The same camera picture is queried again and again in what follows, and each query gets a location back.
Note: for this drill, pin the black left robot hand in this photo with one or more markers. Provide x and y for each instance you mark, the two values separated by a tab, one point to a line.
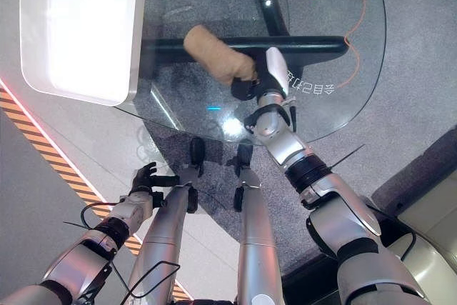
144	177

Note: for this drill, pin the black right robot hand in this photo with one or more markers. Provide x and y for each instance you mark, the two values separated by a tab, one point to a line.
275	69

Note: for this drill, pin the tan cloth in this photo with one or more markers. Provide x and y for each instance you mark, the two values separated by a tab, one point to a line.
219	55

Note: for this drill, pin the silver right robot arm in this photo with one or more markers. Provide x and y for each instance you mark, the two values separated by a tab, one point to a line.
321	194

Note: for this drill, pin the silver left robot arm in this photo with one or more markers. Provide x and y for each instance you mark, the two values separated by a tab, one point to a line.
93	244

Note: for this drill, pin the white rectangular basket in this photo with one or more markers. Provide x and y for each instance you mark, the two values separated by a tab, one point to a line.
80	26

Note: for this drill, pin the silver left robot leg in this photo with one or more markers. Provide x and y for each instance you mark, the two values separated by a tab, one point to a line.
162	233

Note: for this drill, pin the silver robot leg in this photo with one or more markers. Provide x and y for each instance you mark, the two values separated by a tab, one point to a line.
162	233
251	226

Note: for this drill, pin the orange black hazard tape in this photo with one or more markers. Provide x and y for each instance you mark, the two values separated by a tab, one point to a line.
53	162

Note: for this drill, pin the silver right robot leg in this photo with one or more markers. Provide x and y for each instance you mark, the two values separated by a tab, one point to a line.
251	226

